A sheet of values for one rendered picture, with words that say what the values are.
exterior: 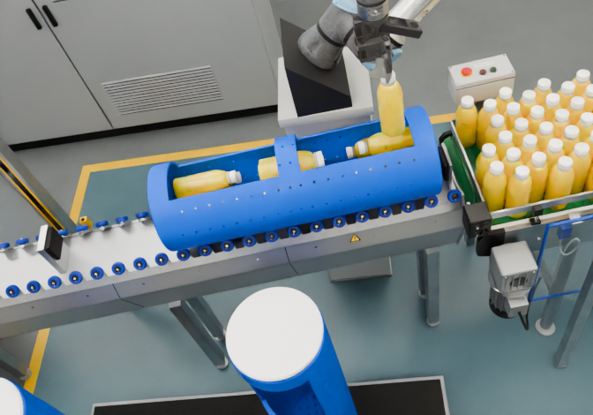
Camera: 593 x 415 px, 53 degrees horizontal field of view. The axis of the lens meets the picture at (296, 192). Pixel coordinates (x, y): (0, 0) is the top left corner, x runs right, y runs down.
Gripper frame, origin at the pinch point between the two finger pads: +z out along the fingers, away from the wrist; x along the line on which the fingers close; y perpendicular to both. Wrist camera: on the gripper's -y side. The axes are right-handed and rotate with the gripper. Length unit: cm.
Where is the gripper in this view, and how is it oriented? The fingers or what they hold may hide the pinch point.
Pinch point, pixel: (387, 73)
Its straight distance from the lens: 164.1
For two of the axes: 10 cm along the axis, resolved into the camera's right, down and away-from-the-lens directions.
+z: 1.9, 6.0, 7.8
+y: -9.7, 2.1, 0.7
